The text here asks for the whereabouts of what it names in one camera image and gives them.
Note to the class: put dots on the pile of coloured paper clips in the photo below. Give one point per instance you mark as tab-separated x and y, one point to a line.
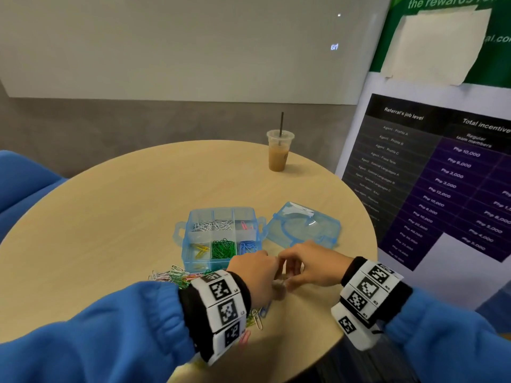
180	276

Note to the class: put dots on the blue upholstered chair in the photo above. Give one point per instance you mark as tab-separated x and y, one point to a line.
20	187

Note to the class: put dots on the black drinking straw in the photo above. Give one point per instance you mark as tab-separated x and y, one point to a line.
281	123

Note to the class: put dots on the bunch of yellow paper clips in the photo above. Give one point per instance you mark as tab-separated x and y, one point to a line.
199	250

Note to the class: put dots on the bunch of pink paper clips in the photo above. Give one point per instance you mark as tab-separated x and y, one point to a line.
245	227

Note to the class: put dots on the right wrist marker band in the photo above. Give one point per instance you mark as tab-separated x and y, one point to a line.
369	287

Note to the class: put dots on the standing poster banner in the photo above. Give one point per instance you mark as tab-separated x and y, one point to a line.
447	155

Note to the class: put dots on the iced coffee plastic cup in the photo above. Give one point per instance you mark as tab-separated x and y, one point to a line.
279	155

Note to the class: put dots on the left wrist marker band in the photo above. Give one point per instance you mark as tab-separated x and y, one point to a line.
219	307

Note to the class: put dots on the person's right hand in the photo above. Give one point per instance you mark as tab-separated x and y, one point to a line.
319	265

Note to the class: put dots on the bunch of green paper clips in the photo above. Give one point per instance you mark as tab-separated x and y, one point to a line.
223	249

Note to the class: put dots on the round wooden table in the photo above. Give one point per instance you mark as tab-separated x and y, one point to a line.
120	203

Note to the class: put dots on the person's left forearm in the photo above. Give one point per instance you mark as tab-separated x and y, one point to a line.
96	339

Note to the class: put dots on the wrist marker band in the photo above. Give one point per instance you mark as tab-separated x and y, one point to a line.
369	287
219	307

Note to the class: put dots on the blue compartment organizer box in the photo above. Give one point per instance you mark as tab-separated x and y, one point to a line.
204	215

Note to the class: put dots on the person's left hand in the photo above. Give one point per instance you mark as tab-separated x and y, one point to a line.
259	275

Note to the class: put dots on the blue transparent box lid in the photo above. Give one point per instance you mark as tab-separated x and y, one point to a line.
307	227

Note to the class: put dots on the white wall board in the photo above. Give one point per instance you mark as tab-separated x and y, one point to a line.
184	43

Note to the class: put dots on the bunch of blue paper clips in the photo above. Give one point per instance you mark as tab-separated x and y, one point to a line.
248	246

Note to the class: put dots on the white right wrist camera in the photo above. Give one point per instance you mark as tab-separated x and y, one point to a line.
347	327

